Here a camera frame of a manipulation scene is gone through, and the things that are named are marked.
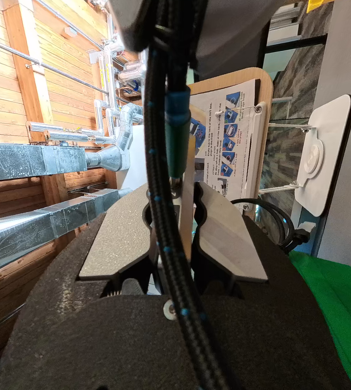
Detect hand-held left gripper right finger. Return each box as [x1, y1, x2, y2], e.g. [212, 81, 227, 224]
[191, 183, 268, 283]

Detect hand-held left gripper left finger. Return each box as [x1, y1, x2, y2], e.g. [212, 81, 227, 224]
[78, 183, 158, 282]

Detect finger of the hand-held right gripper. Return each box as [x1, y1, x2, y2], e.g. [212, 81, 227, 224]
[191, 0, 293, 81]
[105, 0, 159, 54]

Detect silver grey usb adapter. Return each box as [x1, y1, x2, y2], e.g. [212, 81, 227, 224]
[173, 105, 196, 264]

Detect yellow plastic bin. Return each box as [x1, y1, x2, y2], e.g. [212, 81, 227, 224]
[306, 0, 336, 14]

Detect black braided cable green plug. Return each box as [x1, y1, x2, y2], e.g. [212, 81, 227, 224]
[141, 0, 232, 390]

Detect green plastic bin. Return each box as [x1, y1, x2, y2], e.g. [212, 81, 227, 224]
[288, 251, 351, 390]

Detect silver ventilation ducts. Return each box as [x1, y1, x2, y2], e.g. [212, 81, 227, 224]
[0, 0, 147, 278]

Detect instruction sheet on wooden board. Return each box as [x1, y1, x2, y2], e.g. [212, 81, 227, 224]
[187, 68, 274, 212]

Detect white stand base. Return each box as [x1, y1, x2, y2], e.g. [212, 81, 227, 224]
[291, 94, 351, 218]

